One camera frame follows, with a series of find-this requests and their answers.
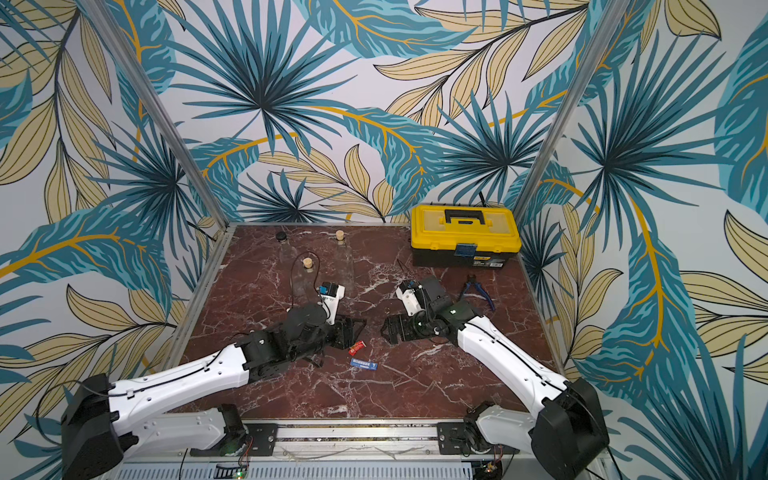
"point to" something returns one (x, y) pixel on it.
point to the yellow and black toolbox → (463, 235)
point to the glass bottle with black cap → (287, 252)
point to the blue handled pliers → (471, 279)
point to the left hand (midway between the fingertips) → (358, 326)
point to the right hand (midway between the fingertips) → (397, 328)
